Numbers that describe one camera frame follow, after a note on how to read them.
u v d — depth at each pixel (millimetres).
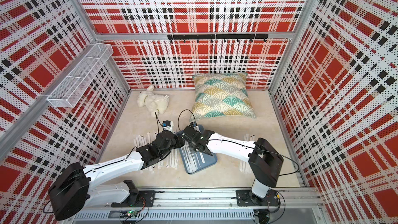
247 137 956
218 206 721
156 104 1016
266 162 438
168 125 735
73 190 407
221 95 945
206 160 802
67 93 691
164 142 620
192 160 861
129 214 693
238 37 884
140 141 934
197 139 597
